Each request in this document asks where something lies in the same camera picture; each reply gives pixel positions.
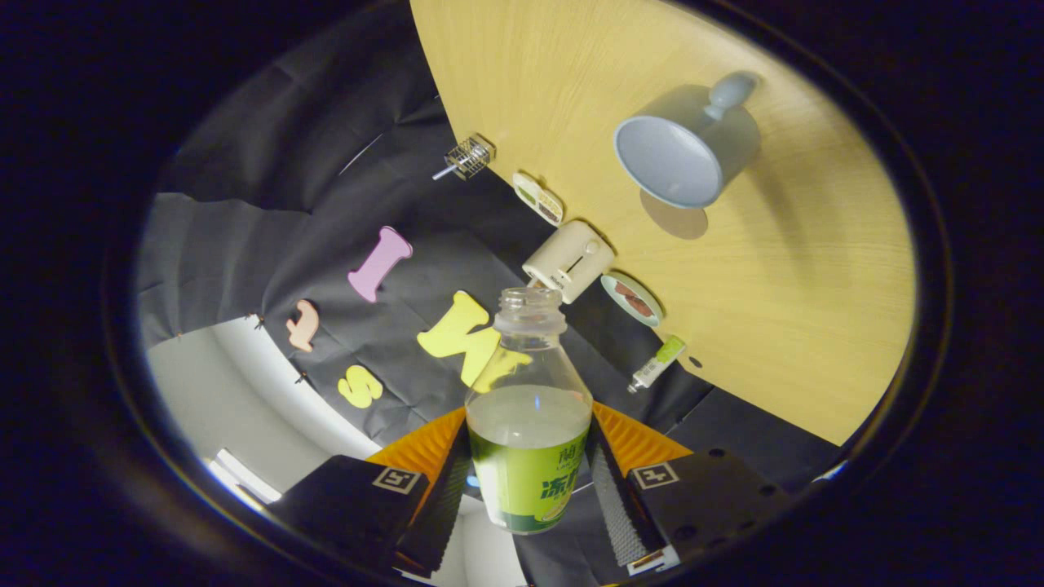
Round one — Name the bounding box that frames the round brown coaster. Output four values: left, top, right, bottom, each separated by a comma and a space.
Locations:
639, 189, 709, 241

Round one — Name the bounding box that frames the wire mesh holder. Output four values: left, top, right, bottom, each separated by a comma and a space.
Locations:
445, 135, 496, 181

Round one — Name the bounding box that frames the white divided snack tray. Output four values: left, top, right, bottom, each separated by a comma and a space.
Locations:
512, 171, 565, 227

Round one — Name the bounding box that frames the slim white green bottle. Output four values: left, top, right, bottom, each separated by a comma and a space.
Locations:
627, 335, 687, 395

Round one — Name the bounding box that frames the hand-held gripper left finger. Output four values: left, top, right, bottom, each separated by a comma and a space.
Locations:
268, 408, 474, 578

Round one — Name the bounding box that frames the ceiling light panel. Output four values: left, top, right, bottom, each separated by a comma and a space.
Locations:
204, 447, 282, 505

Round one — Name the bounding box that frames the pale green plate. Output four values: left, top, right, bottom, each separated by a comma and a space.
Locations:
601, 272, 664, 329

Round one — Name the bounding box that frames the wooden table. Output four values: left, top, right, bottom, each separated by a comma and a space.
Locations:
409, 0, 916, 447

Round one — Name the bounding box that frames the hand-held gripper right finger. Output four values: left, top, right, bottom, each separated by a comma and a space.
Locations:
586, 401, 790, 576

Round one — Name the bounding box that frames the white toaster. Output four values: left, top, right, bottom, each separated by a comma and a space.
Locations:
522, 220, 615, 305

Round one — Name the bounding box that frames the white cup with handle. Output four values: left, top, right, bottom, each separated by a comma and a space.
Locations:
613, 71, 763, 210

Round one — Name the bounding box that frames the clear juice bottle green label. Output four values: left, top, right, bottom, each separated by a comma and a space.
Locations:
464, 287, 594, 536

